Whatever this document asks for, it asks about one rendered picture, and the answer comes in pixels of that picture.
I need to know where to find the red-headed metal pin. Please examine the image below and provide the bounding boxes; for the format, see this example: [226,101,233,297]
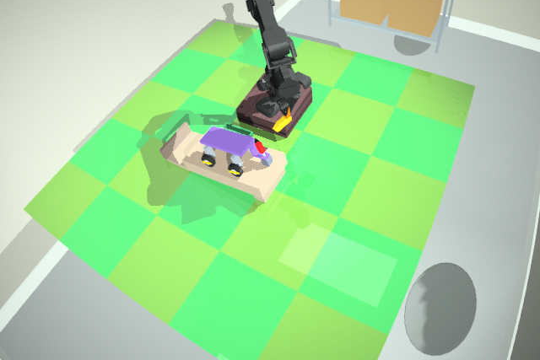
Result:
[255,142,266,157]

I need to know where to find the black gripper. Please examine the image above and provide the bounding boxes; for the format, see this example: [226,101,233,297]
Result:
[256,72,311,118]

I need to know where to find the yellow wheel chock with orange handle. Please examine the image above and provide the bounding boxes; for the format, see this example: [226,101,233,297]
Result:
[273,111,292,132]

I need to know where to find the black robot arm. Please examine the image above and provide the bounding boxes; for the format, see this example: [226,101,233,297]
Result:
[246,0,300,99]

